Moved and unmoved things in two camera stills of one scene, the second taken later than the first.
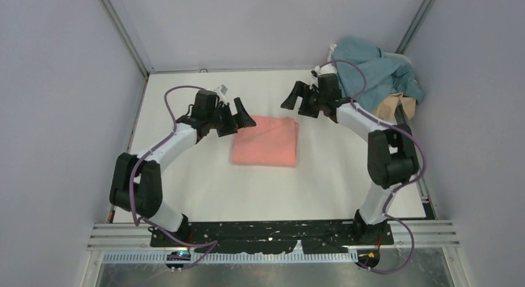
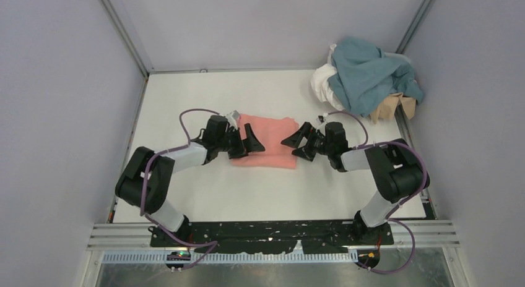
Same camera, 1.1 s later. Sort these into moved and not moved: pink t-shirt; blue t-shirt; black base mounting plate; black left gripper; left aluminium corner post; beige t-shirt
Moved: black left gripper
Not moved: beige t-shirt; left aluminium corner post; blue t-shirt; pink t-shirt; black base mounting plate
